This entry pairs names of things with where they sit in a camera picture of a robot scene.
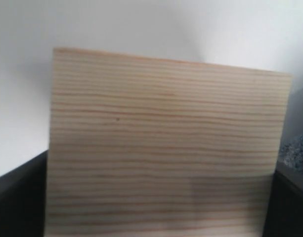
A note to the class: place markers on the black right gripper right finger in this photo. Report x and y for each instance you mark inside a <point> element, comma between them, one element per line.
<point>285,210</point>

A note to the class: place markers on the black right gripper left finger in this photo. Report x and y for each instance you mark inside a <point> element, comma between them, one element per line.
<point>22,199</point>

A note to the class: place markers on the grey fluffy towel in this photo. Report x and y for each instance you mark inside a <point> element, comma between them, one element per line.
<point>291,154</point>

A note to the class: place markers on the light wooden cube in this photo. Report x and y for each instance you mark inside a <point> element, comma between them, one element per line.
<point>145,147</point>

